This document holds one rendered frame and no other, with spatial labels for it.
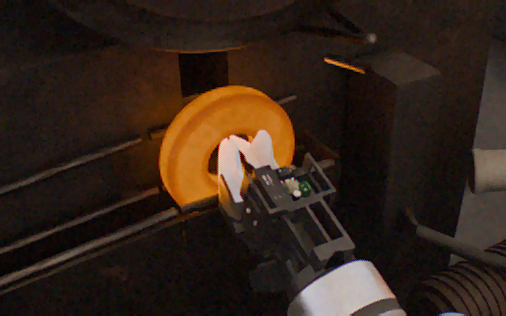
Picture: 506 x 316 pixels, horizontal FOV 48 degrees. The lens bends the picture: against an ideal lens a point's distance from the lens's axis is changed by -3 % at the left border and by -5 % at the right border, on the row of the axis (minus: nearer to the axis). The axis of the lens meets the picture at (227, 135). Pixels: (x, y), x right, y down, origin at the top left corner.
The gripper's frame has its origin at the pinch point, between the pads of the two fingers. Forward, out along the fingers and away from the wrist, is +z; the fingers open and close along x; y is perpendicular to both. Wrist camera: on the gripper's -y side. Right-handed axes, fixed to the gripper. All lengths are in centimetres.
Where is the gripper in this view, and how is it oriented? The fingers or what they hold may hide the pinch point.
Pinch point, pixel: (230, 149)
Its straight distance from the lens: 66.5
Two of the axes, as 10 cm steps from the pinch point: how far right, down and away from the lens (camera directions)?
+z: -4.2, -6.8, 6.0
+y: 0.9, -6.9, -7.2
